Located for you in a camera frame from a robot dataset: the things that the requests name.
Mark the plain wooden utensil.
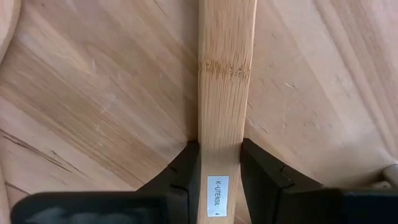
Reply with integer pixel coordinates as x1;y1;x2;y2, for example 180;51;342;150
197;0;258;224

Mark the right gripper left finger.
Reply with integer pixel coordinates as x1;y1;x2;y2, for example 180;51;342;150
136;140;201;224

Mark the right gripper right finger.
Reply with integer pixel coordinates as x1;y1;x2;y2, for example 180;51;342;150
239;138;325;224

